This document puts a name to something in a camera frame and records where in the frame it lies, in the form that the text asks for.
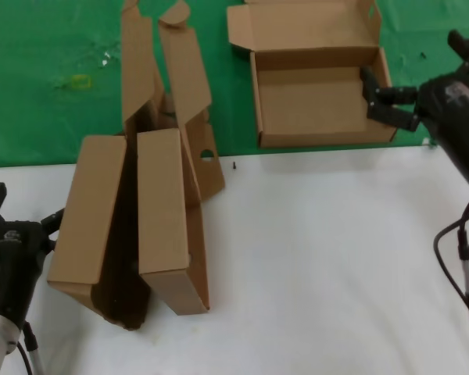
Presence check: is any black cable with silver sleeve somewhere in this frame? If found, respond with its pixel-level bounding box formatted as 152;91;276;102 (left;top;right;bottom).
22;318;46;375
456;202;469;320

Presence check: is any thin black cable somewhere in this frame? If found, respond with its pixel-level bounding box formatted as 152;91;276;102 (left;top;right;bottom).
432;191;469;348
15;339;34;375

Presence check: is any brown cardboard box round hole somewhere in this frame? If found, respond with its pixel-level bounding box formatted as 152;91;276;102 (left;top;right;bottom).
225;0;399;149

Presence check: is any green cloth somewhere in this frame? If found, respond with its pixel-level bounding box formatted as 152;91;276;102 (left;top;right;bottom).
0;0;469;170

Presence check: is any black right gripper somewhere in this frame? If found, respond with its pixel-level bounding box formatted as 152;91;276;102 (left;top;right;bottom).
359;30;469;197

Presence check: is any brown cardboard box wide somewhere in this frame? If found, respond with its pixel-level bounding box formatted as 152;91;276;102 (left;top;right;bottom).
46;0;157;332

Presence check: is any brown cardboard box narrow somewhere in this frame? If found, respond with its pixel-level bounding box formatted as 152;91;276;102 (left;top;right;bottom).
135;0;227;316

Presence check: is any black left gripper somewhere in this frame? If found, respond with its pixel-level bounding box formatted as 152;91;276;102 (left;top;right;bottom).
0;181;66;326

